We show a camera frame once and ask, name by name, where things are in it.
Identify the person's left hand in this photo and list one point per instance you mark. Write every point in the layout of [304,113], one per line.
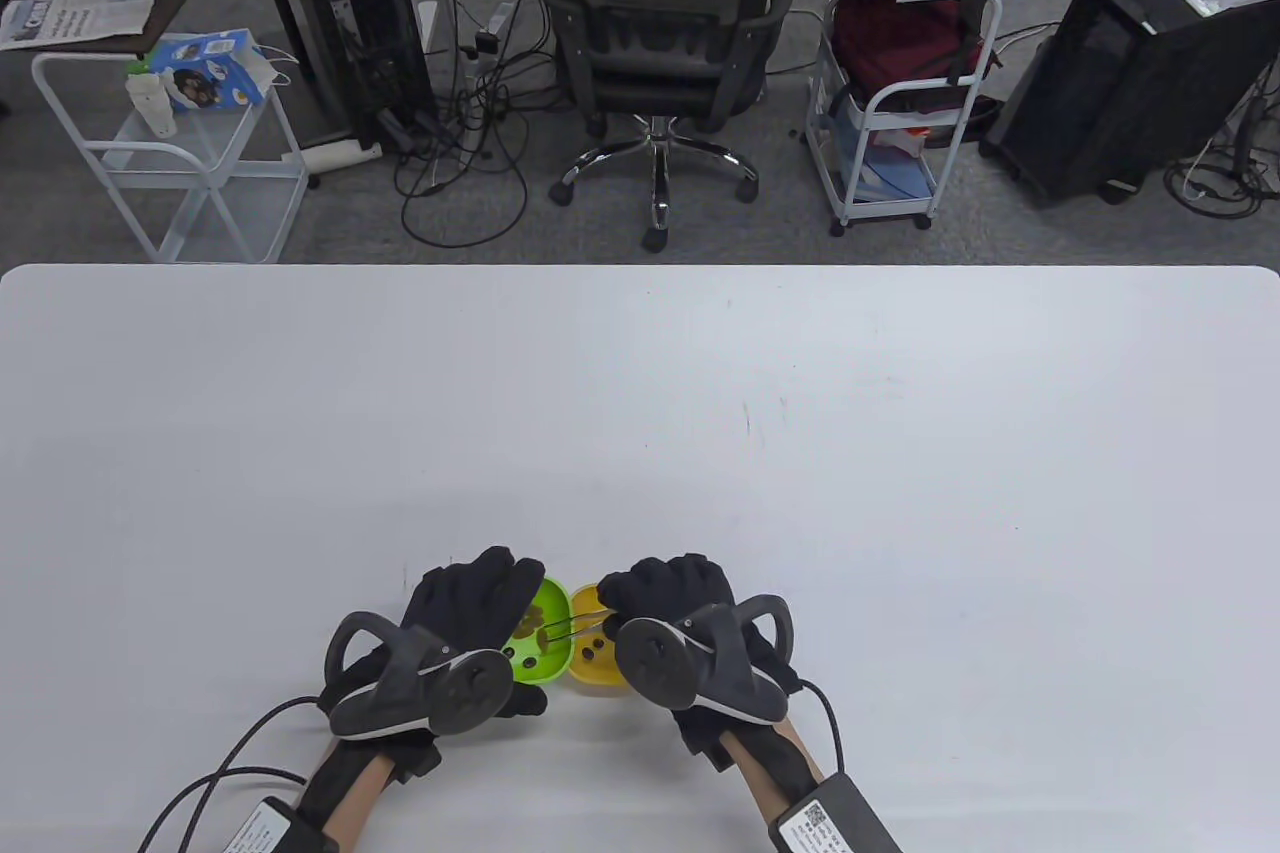
[470,593]

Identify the person's right hand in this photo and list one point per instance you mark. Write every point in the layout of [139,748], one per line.
[670,583]

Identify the pile of black coffee beans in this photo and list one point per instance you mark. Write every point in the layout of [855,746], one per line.
[527,663]

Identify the green plastic bowl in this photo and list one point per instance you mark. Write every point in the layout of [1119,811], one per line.
[550,658]

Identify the metal tweezers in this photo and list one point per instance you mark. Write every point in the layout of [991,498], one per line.
[575,628]

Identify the yellow small dish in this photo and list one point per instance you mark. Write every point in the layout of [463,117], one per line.
[590,678]

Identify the person's left forearm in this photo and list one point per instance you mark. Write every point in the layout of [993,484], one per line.
[350,798]

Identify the person's right forearm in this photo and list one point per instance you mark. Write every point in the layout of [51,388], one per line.
[770,773]

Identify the pile of tan beans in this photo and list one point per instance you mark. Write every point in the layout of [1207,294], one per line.
[530,615]

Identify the grey tracking controller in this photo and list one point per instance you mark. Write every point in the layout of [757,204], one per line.
[470,698]
[655,658]

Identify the black box with white label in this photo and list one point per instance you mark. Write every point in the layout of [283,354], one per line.
[835,818]
[265,828]

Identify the white power strip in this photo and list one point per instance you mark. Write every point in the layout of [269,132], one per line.
[335,155]

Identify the blue bag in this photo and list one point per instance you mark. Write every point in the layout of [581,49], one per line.
[900,178]

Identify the black computer tower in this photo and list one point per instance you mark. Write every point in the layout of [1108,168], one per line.
[370,33]

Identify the grey power strip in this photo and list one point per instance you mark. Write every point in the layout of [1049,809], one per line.
[495,23]

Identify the white rolling cart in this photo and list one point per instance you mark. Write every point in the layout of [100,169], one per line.
[975,93]

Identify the white plastic bottle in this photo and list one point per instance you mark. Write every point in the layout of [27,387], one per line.
[155,103]

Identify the red backpack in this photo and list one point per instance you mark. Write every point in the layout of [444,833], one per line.
[890,43]

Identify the blue cardboard box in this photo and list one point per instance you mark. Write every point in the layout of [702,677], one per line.
[205,68]

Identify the large black computer case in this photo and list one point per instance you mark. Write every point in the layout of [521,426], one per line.
[1120,73]

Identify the folded newspaper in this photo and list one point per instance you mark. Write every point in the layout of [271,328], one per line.
[80,15]

